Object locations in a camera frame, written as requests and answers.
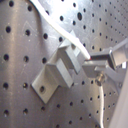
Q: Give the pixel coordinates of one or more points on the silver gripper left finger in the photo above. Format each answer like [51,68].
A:
[103,73]

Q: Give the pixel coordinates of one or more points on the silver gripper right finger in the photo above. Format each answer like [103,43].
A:
[114,55]

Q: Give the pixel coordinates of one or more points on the aluminium cable clip bracket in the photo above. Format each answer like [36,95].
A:
[57,71]

